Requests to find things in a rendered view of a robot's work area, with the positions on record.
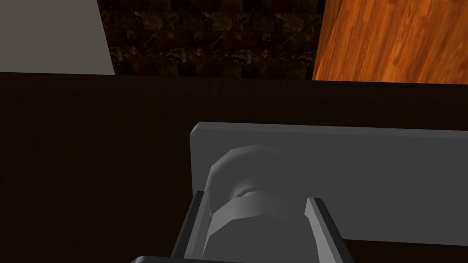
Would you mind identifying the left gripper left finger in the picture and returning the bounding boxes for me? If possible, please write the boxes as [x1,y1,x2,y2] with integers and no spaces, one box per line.
[170,190,212,260]

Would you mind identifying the dark brown door leaf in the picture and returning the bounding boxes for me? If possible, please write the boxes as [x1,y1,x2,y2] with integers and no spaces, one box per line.
[0,72,468,263]

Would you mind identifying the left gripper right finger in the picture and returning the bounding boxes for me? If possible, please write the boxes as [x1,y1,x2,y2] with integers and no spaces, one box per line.
[304,197,356,263]

